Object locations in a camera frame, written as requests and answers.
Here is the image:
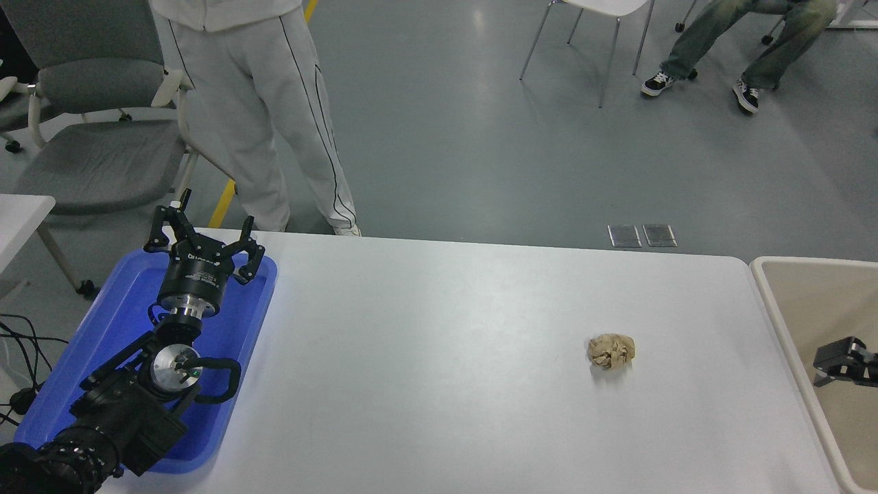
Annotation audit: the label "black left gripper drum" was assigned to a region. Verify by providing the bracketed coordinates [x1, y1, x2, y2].
[158, 248, 237, 309]

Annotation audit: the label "large pale bin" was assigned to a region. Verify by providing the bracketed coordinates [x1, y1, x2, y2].
[750, 256, 878, 494]

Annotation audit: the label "blue plastic tray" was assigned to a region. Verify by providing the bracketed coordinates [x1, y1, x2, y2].
[12, 247, 279, 475]

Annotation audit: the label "grey office chair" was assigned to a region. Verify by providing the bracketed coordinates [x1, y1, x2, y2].
[0, 0, 201, 300]

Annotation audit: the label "standing person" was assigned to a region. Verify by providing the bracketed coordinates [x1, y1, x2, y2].
[147, 0, 362, 237]

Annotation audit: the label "small white side table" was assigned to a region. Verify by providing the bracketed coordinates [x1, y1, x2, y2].
[0, 194, 56, 275]

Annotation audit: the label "crumpled tan paper ball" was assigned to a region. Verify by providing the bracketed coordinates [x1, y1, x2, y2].
[587, 333, 636, 371]

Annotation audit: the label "seated person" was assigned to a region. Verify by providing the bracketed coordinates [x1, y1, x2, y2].
[640, 0, 841, 114]

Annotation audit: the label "white desk foot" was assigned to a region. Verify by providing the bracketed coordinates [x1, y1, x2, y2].
[827, 0, 878, 32]

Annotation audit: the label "white chair with metal legs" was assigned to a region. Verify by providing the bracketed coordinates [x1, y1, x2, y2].
[519, 0, 656, 109]

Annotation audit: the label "black floor cables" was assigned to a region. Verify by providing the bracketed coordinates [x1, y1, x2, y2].
[0, 312, 69, 426]

